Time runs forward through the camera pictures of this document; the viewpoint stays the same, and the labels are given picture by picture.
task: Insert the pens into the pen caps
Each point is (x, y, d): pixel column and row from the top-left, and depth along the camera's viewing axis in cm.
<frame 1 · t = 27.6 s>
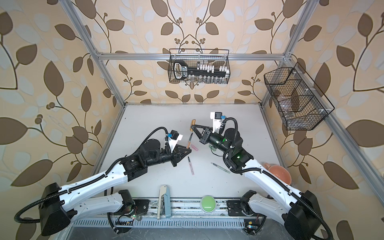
left hand: (190, 150, 67), fingers closed
right hand: (192, 128, 66), fingers closed
brown pen: (189, 141, 68), point 30 cm above the table
pink pen: (191, 169, 89), on the table
green pen: (223, 169, 89), on the table

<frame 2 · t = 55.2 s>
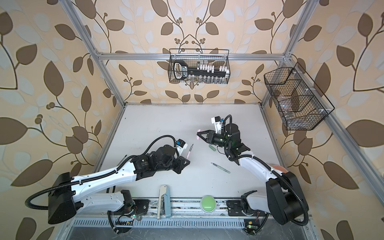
left hand: (190, 162, 74), fingers closed
right hand: (198, 135, 77), fingers closed
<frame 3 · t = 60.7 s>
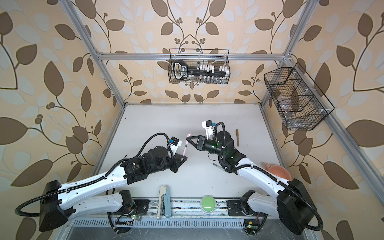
left hand: (187, 157, 71), fingers closed
right hand: (187, 140, 70), fingers closed
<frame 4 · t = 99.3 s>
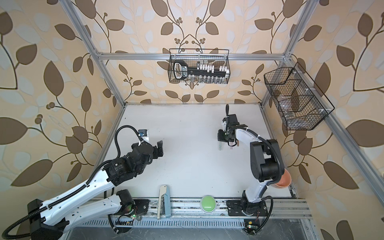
left hand: (155, 142, 74), fingers open
right hand: (219, 138, 95), fingers closed
